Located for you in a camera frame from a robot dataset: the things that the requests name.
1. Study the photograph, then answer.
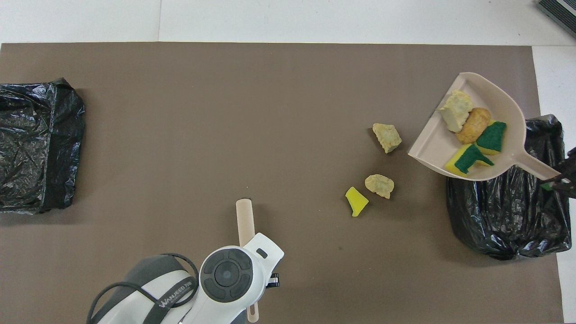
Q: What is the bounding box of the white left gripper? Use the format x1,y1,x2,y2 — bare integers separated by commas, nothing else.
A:
244,233,285,288

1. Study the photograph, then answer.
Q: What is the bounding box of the beige plastic hand brush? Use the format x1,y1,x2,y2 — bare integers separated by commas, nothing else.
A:
235,198,261,323

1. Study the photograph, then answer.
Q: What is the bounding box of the green yellow trapezoid sponge piece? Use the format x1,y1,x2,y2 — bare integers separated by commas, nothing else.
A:
476,121,508,156

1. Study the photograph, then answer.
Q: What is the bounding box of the green yellow notched sponge piece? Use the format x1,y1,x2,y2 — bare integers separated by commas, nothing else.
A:
445,143,495,177

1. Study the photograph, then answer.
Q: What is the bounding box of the brown bread roll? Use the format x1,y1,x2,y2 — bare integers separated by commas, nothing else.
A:
455,107,492,145

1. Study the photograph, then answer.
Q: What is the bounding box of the yellow sponge wedge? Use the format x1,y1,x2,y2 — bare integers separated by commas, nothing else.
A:
345,186,369,217

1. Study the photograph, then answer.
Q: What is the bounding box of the orange striped bread piece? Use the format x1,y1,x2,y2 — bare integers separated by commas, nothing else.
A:
437,90,474,133

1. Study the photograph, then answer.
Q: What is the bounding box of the beige plastic dustpan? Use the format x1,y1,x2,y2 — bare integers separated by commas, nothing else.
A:
408,72,561,182

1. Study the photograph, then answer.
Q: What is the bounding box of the rounded pale foam chunk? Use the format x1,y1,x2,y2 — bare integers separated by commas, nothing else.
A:
364,174,395,199

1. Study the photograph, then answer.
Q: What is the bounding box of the black bag lined bin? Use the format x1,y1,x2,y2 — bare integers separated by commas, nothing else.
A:
0,77,86,215
446,114,572,261

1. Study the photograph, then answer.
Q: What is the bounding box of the grey ribbed device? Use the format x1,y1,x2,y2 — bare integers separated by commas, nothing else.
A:
535,0,576,39

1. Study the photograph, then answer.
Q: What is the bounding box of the brown paper table mat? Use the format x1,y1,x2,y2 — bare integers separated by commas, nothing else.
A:
0,43,565,324

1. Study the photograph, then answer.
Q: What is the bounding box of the angular pale foam chunk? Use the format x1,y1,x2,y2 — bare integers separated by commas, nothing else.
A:
372,123,403,154

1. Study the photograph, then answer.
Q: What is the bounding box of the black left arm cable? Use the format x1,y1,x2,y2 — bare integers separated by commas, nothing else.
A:
88,253,199,324

